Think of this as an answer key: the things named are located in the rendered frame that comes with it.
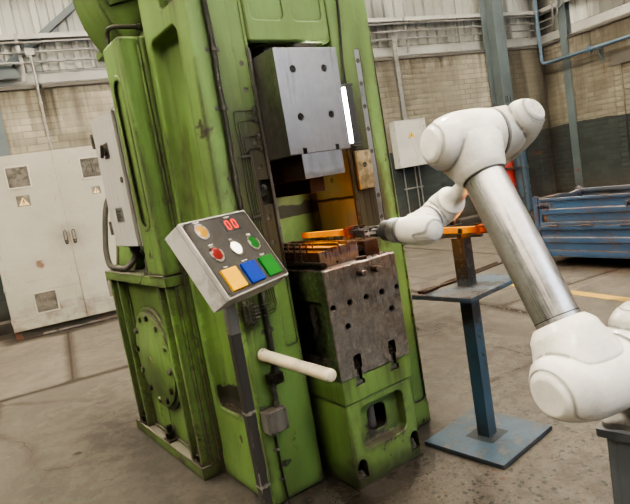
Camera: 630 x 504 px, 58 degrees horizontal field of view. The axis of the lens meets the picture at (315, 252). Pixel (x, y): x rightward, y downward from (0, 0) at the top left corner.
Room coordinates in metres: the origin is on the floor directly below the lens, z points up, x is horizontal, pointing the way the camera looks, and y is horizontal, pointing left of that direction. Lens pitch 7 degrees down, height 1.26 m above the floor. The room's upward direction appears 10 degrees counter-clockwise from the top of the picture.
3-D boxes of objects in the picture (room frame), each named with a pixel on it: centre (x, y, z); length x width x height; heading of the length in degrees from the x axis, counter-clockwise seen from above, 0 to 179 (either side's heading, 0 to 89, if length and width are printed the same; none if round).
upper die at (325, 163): (2.42, 0.03, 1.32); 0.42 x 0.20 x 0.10; 35
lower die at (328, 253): (2.42, 0.03, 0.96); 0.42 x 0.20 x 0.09; 35
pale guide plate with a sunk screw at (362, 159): (2.54, -0.28, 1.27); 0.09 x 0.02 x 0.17; 125
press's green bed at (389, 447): (2.46, -0.01, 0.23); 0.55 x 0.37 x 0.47; 35
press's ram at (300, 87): (2.45, -0.01, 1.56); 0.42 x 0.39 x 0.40; 35
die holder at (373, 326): (2.46, -0.01, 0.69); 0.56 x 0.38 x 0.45; 35
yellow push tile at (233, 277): (1.71, 0.26, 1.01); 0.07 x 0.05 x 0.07; 150
